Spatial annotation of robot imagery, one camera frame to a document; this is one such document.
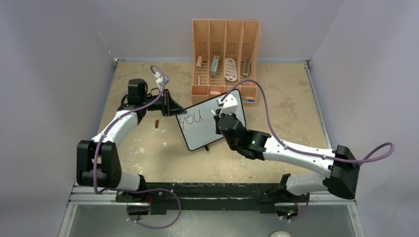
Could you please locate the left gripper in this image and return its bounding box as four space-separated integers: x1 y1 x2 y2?
141 89 186 117

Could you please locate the black framed whiteboard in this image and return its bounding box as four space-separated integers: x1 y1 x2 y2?
175 89 247 152

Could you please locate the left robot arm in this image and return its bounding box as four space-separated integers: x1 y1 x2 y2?
76 79 186 202

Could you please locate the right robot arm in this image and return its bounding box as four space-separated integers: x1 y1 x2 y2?
213 110 360 201

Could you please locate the blue grey small item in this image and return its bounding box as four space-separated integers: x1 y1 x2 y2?
242 98 255 103

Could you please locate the white oval perforated plate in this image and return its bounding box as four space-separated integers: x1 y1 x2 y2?
224 58 237 82

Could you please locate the grey green box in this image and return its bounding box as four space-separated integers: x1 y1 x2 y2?
210 55 219 78

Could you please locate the grey eraser block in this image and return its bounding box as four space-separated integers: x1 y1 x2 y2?
242 58 251 77

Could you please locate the peach plastic desk organizer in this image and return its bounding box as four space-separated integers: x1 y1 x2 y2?
191 19 261 106

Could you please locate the white round object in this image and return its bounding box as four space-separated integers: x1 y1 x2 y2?
270 231 292 237

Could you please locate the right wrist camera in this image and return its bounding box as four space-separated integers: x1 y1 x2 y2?
217 94 238 114

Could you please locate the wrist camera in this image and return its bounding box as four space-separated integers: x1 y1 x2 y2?
217 94 238 114
154 72 170 89

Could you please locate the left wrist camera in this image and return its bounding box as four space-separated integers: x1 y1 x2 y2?
154 72 170 89

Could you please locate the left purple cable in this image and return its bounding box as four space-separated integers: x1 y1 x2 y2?
93 66 182 230

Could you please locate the black aluminium base frame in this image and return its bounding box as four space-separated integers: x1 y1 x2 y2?
59 182 364 237

